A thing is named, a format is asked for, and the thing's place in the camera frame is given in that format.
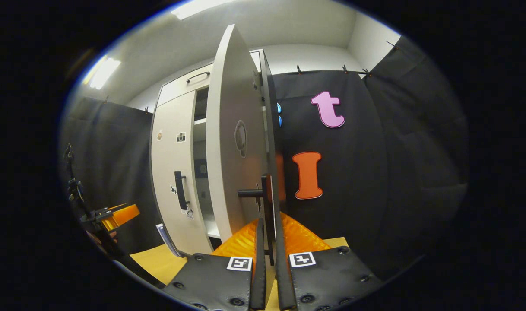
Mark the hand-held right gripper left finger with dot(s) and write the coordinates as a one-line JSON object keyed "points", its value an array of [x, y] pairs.
{"points": [[258, 280]]}

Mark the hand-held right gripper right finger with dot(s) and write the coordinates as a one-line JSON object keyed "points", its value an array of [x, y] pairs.
{"points": [[284, 280]]}

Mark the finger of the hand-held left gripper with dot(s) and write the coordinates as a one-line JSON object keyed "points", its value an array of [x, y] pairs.
{"points": [[125, 214]]}

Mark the beige cabinet door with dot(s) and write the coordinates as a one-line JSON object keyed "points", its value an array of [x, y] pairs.
{"points": [[166, 194], [228, 151]]}

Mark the beige double-door shoe cabinet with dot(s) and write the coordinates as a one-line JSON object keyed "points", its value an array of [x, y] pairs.
{"points": [[269, 129]]}

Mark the narrow ceiling light panel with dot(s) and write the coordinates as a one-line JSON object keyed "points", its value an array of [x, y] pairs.
{"points": [[103, 72]]}

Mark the black backdrop cloth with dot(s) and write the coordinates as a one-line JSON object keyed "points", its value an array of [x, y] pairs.
{"points": [[375, 172]]}

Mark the large ceiling light panel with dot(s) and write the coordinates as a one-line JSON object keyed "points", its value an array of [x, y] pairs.
{"points": [[202, 7]]}

